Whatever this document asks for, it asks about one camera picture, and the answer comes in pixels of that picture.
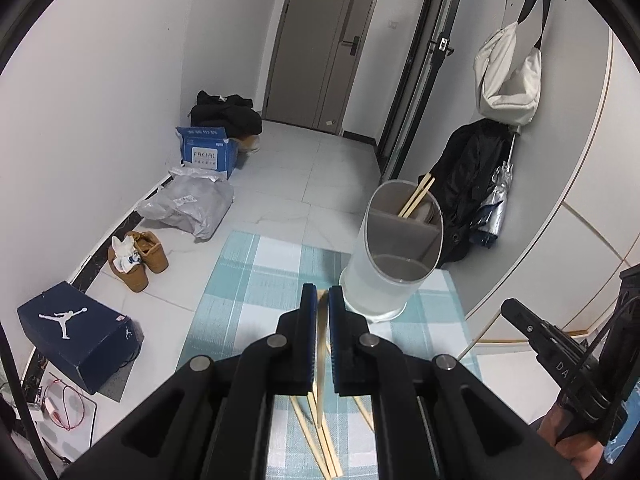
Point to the teal checked tablecloth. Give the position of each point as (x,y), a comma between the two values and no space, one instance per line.
(250,280)

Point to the dark blue shoe box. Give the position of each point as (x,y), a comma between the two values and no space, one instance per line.
(70,340)

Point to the black hanging jacket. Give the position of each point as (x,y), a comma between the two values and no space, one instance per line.
(470,170)

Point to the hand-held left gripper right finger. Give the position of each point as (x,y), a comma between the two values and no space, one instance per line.
(334,330)

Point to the white translucent utensil holder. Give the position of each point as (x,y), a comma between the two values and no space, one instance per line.
(380,290)

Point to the person's right hand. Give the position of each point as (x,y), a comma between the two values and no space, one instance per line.
(552,425)

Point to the group of wooden chopsticks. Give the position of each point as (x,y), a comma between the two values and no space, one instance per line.
(322,455)

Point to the white plastic mailer bag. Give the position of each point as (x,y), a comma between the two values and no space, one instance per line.
(197,174)

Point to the grey plastic mailer bag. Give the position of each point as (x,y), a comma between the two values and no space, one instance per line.
(195,205)

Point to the pile of black clothes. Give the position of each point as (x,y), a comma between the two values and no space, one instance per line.
(225,112)

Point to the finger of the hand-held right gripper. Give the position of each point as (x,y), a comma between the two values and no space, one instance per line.
(530,325)

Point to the grey door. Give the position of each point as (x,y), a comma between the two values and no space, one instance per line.
(310,60)

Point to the tan wooden chopstick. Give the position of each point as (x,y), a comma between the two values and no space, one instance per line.
(318,410)
(412,195)
(421,196)

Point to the black framed glass door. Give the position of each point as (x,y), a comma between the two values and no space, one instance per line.
(415,85)

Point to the white socks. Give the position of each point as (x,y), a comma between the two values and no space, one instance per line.
(122,250)

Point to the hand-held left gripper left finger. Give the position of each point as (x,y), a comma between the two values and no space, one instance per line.
(311,320)

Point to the blue cardboard box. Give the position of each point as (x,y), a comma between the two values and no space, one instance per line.
(205,155)

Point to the white charger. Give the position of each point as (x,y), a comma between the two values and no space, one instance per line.
(42,410)

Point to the silver folding umbrella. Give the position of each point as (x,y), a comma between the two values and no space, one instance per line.
(492,210)

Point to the white shoulder bag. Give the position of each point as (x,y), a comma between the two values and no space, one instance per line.
(505,75)

